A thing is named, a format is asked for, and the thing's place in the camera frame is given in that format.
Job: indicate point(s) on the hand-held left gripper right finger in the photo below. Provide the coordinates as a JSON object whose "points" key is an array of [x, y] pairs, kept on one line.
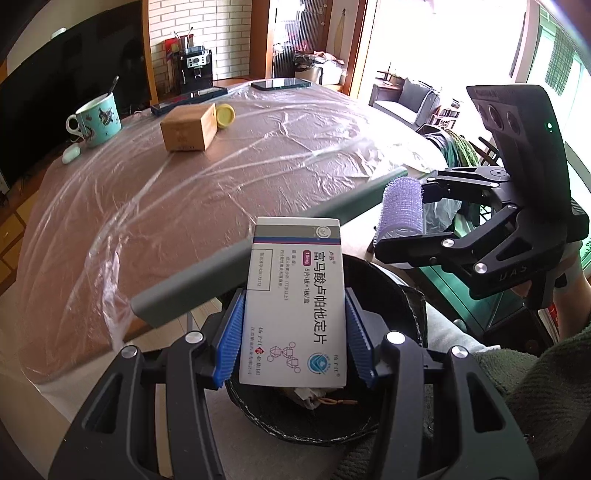
{"points": [[360, 341]]}

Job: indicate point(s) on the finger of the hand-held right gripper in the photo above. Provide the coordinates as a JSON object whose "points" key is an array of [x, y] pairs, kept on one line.
{"points": [[461, 182], [425, 249]]}

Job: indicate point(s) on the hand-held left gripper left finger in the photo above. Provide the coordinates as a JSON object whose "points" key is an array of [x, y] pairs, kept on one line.
{"points": [[228, 341]]}

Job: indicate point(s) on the purple hair roller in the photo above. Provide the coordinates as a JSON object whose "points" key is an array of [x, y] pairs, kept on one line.
{"points": [[399, 210]]}

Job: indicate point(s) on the black trash bin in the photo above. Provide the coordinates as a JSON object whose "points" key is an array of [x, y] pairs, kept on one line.
{"points": [[390, 295]]}

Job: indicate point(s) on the white medicine box blue stripe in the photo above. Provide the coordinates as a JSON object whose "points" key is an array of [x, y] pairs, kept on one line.
{"points": [[295, 300]]}

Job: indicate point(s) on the person's right forearm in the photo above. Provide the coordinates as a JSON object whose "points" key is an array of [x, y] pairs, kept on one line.
{"points": [[572, 300]]}

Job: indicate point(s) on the person's right hand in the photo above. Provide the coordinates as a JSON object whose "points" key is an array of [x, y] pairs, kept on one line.
{"points": [[521, 290]]}

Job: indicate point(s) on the green knit cloth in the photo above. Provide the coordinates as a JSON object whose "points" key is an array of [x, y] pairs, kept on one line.
{"points": [[466, 150]]}

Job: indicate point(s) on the clear plastic bag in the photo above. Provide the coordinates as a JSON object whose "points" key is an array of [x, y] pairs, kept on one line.
{"points": [[438, 214]]}

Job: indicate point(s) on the dark jacket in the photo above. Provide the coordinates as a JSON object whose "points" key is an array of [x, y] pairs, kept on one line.
{"points": [[436, 138]]}

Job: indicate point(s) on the grey chair back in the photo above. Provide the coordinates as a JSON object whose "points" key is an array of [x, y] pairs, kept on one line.
{"points": [[184, 295]]}

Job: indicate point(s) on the white paper scrap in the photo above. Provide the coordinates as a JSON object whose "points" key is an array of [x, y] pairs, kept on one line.
{"points": [[307, 399]]}

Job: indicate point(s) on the grey sofa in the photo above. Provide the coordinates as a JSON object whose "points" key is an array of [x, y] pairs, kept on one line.
{"points": [[406, 99]]}

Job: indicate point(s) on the dark hanging cloth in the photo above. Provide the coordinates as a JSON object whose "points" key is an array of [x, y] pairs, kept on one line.
{"points": [[561, 60]]}

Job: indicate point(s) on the white appliance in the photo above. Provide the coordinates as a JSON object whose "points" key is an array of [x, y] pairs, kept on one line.
{"points": [[325, 74]]}

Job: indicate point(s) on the dark smartphone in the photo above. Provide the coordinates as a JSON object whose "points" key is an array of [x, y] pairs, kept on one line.
{"points": [[281, 83]]}

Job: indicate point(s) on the wooden box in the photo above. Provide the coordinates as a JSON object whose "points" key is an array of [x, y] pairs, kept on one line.
{"points": [[187, 129]]}

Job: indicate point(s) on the yellow bottle cap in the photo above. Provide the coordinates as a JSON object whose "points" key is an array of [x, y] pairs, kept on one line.
{"points": [[226, 116]]}

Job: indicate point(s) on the white earbud case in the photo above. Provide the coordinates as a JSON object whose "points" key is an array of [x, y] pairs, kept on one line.
{"points": [[70, 154]]}

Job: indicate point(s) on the dark blue remote case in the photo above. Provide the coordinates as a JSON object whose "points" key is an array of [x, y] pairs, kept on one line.
{"points": [[189, 99]]}

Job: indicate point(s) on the teal patterned mug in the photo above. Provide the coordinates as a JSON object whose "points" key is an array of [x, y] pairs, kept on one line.
{"points": [[97, 122]]}

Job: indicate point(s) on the black coffee machine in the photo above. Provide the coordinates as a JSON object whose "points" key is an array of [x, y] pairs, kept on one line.
{"points": [[195, 71]]}

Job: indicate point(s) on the metal spoon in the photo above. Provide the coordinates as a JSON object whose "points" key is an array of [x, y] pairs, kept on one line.
{"points": [[112, 86]]}

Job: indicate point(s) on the black television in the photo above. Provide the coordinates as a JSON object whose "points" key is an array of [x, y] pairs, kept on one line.
{"points": [[69, 74]]}

